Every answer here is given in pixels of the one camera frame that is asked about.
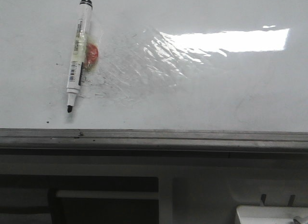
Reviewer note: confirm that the white pegboard panel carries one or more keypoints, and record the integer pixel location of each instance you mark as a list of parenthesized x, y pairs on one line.
[(203, 189)]

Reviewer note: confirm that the white black whiteboard marker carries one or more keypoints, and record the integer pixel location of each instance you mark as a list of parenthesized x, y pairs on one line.
[(78, 56)]

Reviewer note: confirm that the white marker tray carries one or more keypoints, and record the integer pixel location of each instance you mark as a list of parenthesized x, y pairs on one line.
[(270, 215)]

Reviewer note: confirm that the white whiteboard with aluminium frame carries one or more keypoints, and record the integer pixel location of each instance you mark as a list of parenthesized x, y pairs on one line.
[(166, 75)]

